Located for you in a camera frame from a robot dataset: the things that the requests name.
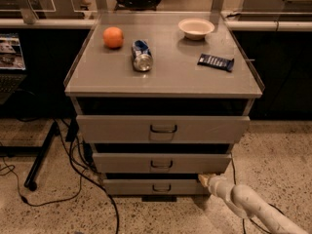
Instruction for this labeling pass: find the grey middle drawer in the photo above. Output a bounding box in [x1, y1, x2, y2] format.
[93, 153, 231, 174]

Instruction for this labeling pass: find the orange fruit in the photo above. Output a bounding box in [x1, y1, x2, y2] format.
[103, 26, 124, 49]

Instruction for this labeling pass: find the grey drawer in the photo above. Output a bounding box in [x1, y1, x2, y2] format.
[93, 153, 231, 174]
[76, 115, 250, 143]
[102, 179, 208, 196]

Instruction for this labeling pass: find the dark blue snack bar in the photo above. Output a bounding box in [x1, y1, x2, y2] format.
[197, 54, 234, 72]

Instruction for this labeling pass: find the black table leg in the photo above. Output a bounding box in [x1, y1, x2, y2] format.
[0, 122, 59, 191]

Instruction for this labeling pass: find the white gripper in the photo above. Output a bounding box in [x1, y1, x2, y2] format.
[198, 175, 235, 202]

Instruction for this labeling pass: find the laptop on left desk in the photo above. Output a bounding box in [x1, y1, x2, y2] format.
[0, 33, 27, 104]

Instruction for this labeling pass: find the white paper bowl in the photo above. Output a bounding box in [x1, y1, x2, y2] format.
[178, 19, 215, 40]

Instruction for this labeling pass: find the grey top drawer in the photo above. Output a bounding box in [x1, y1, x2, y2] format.
[76, 115, 250, 143]

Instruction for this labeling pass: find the black floor cable left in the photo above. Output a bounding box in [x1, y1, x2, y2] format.
[53, 117, 120, 234]

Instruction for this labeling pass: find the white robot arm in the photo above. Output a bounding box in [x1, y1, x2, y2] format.
[198, 174, 308, 234]

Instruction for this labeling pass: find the crushed blue soda can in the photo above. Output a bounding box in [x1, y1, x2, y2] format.
[132, 40, 153, 72]

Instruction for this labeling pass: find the grey bottom drawer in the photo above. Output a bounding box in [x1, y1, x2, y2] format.
[102, 179, 208, 196]

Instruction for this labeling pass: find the grey drawer cabinet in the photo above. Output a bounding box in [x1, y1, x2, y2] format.
[65, 12, 264, 189]

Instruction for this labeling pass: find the thin black cable left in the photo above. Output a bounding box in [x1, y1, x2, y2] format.
[0, 156, 86, 209]

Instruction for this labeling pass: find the black floor cable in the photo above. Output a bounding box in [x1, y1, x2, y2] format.
[53, 117, 120, 234]
[230, 156, 287, 234]

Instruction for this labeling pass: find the black floor cable right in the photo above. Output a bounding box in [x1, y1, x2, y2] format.
[230, 156, 287, 234]

